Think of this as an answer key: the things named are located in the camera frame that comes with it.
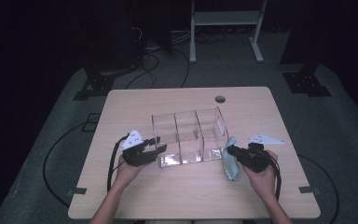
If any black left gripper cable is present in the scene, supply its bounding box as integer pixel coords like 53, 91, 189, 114
106, 133, 130, 194

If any grey tape piece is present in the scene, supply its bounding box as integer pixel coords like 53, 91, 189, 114
298, 186, 321, 195
67, 187, 88, 197

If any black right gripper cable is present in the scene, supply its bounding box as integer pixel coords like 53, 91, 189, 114
268, 153, 282, 201

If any person's left hand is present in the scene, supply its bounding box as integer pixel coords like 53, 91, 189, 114
115, 154, 148, 188

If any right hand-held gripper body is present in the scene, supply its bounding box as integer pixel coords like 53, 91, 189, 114
239, 133, 286, 174

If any tangle of black floor cables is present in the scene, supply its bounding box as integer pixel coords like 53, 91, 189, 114
124, 52, 160, 90

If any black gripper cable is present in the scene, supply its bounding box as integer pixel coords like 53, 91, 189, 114
106, 133, 130, 194
268, 153, 282, 201

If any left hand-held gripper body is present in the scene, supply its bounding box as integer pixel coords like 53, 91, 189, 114
119, 129, 158, 167

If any light blue cleaning cloth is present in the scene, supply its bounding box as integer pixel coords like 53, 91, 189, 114
221, 135, 241, 181

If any black curved floor cable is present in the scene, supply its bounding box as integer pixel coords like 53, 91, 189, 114
172, 48, 190, 89

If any person's right hand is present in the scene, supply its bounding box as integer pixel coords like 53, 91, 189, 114
241, 149, 279, 200

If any black stand base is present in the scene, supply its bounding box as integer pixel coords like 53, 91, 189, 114
73, 66, 116, 101
282, 63, 332, 97

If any black floor cable loop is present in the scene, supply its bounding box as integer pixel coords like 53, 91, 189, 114
297, 153, 340, 224
42, 119, 90, 208

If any white metal stand frame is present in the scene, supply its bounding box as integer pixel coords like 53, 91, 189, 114
189, 0, 269, 64

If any clear acrylic organizer box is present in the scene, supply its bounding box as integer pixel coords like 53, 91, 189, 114
151, 106, 230, 168

